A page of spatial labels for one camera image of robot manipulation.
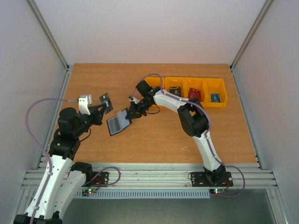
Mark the aluminium rail base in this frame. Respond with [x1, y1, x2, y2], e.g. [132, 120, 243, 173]
[21, 162, 278, 189]

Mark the blue card in bin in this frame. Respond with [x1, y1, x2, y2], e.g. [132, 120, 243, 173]
[211, 93, 221, 103]

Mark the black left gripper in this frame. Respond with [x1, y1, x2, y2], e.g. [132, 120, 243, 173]
[73, 103, 106, 137]

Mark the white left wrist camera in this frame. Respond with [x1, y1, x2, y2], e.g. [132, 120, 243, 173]
[78, 94, 92, 115]

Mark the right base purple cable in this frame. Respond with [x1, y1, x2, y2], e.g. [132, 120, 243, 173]
[210, 165, 246, 198]

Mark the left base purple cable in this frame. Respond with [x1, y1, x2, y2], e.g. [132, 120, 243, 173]
[80, 167, 121, 187]

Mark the aluminium frame post right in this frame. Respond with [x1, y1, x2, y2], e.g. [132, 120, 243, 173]
[230, 0, 274, 72]

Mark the aluminium frame post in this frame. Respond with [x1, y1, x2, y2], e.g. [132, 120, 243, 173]
[26, 0, 69, 71]
[230, 0, 274, 72]

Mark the aluminium frame post left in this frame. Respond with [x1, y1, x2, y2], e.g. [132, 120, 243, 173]
[26, 0, 69, 71]

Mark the grey slotted cable duct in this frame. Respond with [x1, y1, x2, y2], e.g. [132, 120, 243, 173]
[74, 189, 210, 199]

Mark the yellow bin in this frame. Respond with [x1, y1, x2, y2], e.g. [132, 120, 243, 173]
[164, 77, 187, 98]
[204, 77, 228, 108]
[145, 76, 161, 89]
[184, 77, 207, 107]

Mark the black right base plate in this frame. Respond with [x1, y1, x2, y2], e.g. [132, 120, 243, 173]
[188, 172, 234, 187]

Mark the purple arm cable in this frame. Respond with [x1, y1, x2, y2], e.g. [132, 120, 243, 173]
[25, 98, 80, 224]
[129, 73, 225, 166]

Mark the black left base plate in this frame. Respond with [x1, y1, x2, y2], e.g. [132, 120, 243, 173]
[89, 172, 109, 187]

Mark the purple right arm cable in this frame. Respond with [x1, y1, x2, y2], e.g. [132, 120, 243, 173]
[129, 73, 225, 166]

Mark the black leather card holder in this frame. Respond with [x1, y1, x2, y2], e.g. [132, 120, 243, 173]
[107, 108, 132, 136]

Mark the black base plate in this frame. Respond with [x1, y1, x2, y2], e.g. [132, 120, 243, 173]
[89, 172, 109, 187]
[188, 172, 234, 187]

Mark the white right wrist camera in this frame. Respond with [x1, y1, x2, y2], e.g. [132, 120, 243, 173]
[128, 96, 139, 104]

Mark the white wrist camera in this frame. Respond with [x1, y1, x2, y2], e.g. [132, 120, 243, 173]
[128, 96, 139, 104]
[78, 94, 92, 115]

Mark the red card in bin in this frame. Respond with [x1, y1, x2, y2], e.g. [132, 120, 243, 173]
[188, 88, 201, 102]

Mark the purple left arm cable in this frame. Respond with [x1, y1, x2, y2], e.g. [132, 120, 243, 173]
[25, 98, 80, 224]

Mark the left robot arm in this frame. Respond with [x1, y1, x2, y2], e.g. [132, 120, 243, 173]
[14, 98, 106, 224]

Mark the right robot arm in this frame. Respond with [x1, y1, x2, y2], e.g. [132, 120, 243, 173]
[127, 80, 226, 185]

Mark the black card in bin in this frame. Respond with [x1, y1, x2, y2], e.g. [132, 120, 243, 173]
[169, 86, 181, 97]

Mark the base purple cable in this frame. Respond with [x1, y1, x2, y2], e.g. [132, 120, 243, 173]
[210, 165, 246, 198]
[80, 167, 121, 187]

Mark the black VIP card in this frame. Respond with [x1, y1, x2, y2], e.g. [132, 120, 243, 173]
[99, 93, 114, 114]

